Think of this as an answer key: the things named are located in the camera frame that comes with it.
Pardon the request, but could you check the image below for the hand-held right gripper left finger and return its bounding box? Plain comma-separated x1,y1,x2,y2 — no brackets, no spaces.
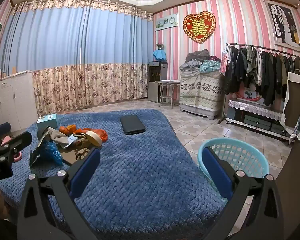
17,147,101,240

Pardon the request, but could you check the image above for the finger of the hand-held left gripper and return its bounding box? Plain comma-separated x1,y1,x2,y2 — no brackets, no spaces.
0,122,12,141
0,131,33,157

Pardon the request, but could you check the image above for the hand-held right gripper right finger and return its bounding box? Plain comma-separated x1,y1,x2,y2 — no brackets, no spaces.
202,146,284,240

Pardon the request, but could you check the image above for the light blue plastic basket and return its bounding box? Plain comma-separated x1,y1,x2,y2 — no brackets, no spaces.
198,138,270,198

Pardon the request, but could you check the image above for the pink plastic object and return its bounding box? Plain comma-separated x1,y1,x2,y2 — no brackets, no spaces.
1,135,22,163

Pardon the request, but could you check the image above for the dark plastic wrapper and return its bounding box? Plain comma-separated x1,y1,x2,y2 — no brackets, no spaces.
29,130,48,168

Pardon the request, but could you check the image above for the brown cardboard piece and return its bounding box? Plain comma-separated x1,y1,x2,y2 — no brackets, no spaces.
59,145,90,166

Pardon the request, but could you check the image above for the brown crumpled paper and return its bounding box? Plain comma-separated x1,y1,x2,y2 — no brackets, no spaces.
74,134,95,160

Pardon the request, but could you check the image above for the white cabinet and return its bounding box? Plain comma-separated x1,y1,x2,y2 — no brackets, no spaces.
0,70,39,133

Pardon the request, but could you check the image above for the blue plastic bag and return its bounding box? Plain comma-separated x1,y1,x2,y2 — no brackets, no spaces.
36,141,63,165

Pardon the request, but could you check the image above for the white paper slip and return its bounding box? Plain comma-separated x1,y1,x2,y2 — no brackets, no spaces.
65,135,78,147

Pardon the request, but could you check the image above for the teal tissue box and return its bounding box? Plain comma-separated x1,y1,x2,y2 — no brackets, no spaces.
37,113,58,130

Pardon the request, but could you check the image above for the beige tape roll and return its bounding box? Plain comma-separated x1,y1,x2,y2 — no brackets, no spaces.
86,130,103,147

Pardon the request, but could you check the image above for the beige crumpled cloth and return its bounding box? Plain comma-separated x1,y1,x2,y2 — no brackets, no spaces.
41,127,70,147

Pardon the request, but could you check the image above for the blue knitted blanket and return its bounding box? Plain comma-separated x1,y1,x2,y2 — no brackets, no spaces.
0,109,228,240

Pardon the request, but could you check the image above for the low dark cabinet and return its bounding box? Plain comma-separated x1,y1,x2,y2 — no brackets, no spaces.
226,99,290,140

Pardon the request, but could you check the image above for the metal clothes rack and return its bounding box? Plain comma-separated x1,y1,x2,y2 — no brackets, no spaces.
218,42,300,125

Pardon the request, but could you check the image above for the white lace cloth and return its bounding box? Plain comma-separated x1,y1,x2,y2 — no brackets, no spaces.
228,99,283,122

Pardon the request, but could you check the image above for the white printed box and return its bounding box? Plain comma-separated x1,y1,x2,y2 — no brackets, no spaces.
242,89,263,103

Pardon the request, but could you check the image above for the patterned beige cover cloth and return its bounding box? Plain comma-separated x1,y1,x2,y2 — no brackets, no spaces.
179,69,227,107

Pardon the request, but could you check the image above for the small metal table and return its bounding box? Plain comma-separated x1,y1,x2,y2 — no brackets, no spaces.
155,79,181,107

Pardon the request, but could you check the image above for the brown white-edged covered board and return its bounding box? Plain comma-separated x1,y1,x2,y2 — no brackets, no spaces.
281,72,300,135

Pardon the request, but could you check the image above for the blue floral curtain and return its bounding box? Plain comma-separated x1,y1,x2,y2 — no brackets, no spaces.
0,0,155,117

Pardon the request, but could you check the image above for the pink printed bag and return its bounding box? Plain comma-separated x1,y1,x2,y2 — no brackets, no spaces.
220,52,230,77

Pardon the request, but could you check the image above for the grey water dispenser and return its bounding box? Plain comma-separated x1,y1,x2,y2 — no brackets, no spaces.
148,61,168,103

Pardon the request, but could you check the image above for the row of hanging clothes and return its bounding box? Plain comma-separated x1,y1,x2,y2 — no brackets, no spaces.
224,44,300,107

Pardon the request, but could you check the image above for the pile of folded clothes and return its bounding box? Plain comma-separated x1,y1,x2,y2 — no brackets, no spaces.
179,50,222,73

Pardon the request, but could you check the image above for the blue covered water bottle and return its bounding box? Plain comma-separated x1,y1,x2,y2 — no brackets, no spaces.
152,49,167,62

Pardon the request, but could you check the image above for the red heart wall decoration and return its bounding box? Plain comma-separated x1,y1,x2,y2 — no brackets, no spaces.
182,12,217,44

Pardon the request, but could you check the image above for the landscape wall picture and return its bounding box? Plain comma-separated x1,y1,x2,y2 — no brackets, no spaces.
154,13,178,31

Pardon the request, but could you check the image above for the black white wall poster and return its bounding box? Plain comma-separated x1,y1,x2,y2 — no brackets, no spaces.
264,0,300,53

